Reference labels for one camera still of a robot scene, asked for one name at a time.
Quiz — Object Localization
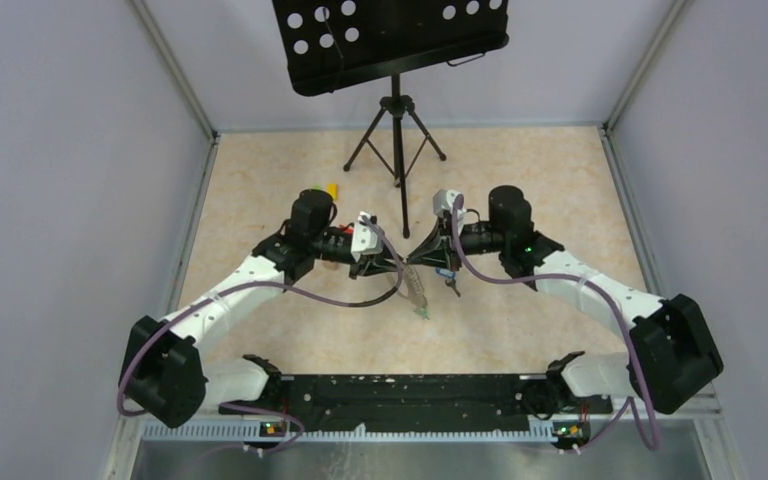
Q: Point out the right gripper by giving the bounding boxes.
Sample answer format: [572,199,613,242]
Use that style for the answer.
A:
[408,216,509,273]

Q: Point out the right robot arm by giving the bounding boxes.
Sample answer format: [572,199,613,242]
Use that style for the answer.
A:
[408,185,724,415]

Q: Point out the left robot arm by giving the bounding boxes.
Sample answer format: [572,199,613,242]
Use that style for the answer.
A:
[115,189,405,428]

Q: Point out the blue key tag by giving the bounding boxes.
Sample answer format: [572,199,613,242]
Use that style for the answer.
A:
[435,268,456,279]

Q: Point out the black music stand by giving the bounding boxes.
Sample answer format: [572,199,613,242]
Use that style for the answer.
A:
[272,0,509,237]

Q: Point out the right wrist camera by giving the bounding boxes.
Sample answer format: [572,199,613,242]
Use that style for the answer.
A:
[432,189,466,218]

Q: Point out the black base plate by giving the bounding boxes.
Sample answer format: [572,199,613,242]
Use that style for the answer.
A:
[251,374,613,433]

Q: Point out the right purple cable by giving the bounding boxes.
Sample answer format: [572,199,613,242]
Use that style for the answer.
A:
[448,194,664,455]

